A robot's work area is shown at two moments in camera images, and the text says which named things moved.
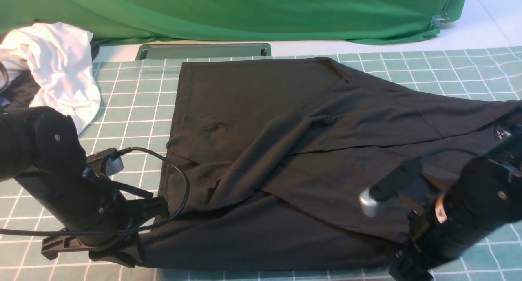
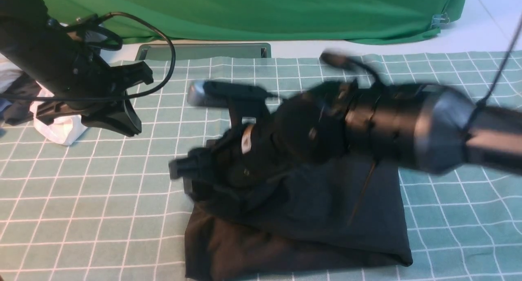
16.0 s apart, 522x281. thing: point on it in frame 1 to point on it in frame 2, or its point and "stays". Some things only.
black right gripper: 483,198 to 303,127
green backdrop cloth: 394,15 stays
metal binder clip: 439,18 stays
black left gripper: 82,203 to 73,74
